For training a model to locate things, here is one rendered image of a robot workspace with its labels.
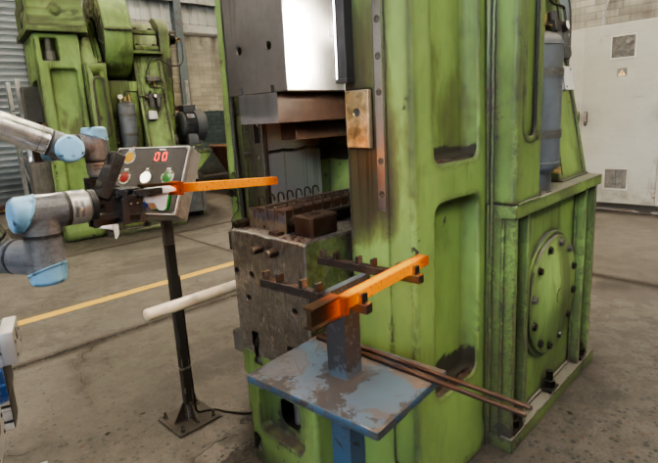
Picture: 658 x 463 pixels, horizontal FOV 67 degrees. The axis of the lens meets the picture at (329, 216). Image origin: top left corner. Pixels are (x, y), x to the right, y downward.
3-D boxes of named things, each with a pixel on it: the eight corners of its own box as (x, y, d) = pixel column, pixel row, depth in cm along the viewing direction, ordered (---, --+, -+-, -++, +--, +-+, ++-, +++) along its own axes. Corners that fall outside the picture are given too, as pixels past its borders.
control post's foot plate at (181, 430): (180, 440, 205) (177, 421, 203) (155, 420, 220) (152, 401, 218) (224, 416, 220) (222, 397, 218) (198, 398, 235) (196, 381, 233)
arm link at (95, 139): (74, 127, 156) (104, 126, 161) (80, 162, 158) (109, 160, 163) (79, 127, 150) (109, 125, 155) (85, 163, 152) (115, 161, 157)
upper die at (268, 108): (278, 123, 154) (276, 91, 152) (241, 124, 168) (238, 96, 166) (365, 117, 183) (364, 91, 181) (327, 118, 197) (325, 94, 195)
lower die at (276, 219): (287, 234, 161) (285, 208, 160) (250, 226, 175) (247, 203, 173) (369, 211, 190) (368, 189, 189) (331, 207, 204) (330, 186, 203)
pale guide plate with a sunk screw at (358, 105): (369, 148, 146) (366, 89, 143) (346, 148, 152) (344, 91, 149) (373, 147, 148) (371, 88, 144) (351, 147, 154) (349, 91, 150)
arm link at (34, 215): (7, 236, 104) (1, 195, 102) (63, 227, 111) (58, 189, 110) (18, 240, 98) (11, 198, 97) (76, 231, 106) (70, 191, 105)
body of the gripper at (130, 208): (134, 217, 123) (84, 225, 114) (130, 183, 122) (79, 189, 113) (149, 220, 118) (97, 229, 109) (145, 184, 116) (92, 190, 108)
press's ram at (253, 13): (306, 88, 143) (298, -63, 135) (229, 97, 169) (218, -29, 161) (395, 88, 172) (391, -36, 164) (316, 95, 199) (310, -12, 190)
